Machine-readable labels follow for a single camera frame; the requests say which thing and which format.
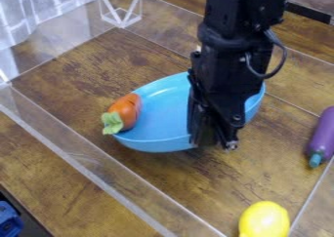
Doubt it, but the clear acrylic corner bracket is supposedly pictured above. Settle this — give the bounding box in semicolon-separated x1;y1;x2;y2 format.
98;0;141;28

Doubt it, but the clear acrylic enclosure wall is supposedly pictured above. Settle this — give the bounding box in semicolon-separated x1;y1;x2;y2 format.
0;0;334;237

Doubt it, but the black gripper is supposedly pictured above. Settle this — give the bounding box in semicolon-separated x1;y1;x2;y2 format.
187;23;278;151

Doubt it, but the blue object at corner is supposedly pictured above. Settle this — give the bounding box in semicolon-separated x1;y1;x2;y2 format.
0;201;24;237

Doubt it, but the blue plastic plate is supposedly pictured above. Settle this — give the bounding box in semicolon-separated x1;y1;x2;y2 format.
111;71;265;154

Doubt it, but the yellow toy lemon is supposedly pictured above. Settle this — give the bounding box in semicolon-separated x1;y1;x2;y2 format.
239;201;290;237

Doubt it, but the black cable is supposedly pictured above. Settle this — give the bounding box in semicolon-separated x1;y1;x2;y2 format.
244;28;290;80

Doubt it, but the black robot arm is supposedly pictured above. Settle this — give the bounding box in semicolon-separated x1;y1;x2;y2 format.
187;0;286;150

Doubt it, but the purple toy eggplant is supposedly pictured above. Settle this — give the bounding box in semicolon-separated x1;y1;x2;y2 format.
307;106;334;168

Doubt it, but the orange toy carrot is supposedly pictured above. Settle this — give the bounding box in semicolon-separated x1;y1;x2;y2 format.
101;93;141;135

